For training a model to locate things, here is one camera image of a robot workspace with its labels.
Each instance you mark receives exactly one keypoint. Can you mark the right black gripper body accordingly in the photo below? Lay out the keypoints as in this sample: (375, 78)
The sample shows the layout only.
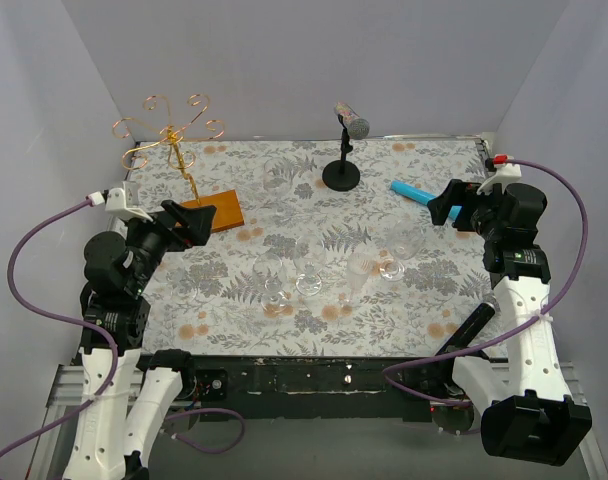
(466, 209)

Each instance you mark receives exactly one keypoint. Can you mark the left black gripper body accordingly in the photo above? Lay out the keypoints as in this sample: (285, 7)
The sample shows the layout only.
(175, 226)

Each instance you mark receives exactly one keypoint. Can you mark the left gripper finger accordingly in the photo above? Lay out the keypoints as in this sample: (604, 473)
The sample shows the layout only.
(183, 215)
(194, 226)

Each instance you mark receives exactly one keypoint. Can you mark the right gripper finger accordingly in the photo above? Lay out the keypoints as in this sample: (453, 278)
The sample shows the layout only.
(456, 194)
(441, 212)

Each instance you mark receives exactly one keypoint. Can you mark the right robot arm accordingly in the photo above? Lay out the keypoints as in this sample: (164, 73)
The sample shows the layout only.
(532, 416)

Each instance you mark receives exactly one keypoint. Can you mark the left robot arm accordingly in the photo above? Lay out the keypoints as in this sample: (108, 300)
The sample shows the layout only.
(114, 435)

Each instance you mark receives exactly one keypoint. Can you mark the blue cylinder toy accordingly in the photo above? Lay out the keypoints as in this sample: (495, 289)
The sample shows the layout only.
(420, 196)

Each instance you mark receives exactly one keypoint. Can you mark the glitter microphone on stand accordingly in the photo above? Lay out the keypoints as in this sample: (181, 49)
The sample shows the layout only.
(356, 126)

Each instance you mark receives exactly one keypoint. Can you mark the floral tablecloth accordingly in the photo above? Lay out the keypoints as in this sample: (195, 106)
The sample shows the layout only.
(441, 285)

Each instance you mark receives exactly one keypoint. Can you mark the gold wire wine glass rack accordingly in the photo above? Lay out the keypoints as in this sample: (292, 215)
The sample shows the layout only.
(228, 209)

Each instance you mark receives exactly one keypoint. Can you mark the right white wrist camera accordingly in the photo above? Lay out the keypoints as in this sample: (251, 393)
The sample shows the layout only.
(503, 171)

